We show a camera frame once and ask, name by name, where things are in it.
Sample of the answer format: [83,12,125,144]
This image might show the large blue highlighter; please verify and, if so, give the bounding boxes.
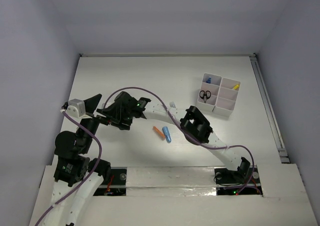
[162,126,172,143]

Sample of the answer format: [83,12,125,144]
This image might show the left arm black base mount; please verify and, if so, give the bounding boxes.
[93,168,127,197]

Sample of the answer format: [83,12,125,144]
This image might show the black handled scissors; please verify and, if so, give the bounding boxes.
[199,90,212,103]

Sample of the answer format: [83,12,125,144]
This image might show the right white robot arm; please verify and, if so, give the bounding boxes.
[97,91,250,182]

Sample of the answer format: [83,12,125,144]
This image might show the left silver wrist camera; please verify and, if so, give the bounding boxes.
[60,99,86,119]

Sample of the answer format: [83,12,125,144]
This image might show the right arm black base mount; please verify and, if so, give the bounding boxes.
[213,167,263,196]

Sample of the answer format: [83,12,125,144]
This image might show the small blue cap bottle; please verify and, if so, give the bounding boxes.
[206,77,212,84]

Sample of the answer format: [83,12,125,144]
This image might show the blue marker upright tip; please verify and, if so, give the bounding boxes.
[169,102,176,108]

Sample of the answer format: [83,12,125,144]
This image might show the orange highlighter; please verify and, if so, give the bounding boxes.
[152,126,166,140]

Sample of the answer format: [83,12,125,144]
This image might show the white divided organizer box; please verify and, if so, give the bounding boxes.
[196,73,241,118]

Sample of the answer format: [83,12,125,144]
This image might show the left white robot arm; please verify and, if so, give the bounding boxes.
[36,94,111,226]

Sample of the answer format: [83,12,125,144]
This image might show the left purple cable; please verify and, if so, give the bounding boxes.
[33,110,103,226]

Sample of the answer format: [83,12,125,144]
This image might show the aluminium side rail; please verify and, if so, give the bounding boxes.
[249,55,291,164]

